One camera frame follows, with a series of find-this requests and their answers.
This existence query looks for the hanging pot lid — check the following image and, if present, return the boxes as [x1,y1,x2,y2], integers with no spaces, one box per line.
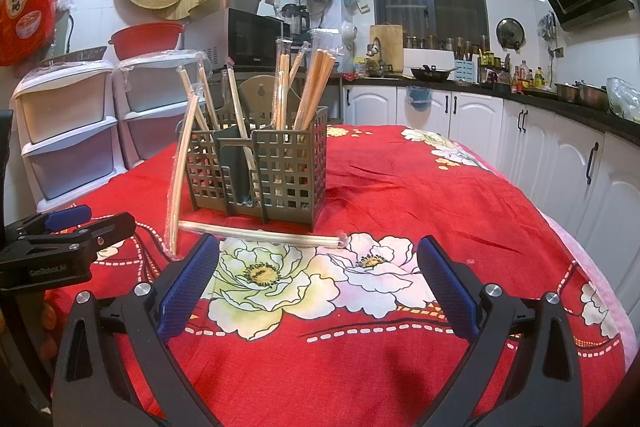
[496,17,526,52]

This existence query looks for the red plastic basin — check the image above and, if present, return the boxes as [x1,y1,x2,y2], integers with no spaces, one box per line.
[108,22,183,61]

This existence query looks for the white chopsticks pair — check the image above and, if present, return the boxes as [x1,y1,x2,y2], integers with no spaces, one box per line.
[178,220,347,248]

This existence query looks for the wooden chopsticks in caddy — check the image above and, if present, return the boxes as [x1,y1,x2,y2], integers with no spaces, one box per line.
[293,49,335,131]

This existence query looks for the silver black microwave oven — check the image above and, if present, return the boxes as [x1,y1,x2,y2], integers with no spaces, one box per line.
[184,9,290,72]

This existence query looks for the grey plastic utensil caddy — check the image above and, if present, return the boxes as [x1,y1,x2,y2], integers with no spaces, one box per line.
[186,75,328,228]

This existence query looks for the red food bag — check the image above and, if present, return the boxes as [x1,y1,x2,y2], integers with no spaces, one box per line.
[0,0,56,67]

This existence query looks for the black wok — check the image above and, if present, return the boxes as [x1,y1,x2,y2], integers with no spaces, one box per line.
[411,65,456,82]

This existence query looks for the wooden cutting board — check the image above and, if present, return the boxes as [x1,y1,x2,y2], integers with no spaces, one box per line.
[370,24,404,74]

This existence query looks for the red floral tablecloth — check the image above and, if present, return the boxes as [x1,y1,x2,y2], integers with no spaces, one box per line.
[44,123,639,427]

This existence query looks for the wooden chopsticks pair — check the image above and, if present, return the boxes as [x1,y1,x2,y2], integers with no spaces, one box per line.
[164,92,198,261]

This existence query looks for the white plastic drawer tower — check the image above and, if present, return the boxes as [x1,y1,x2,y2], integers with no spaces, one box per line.
[112,50,210,169]

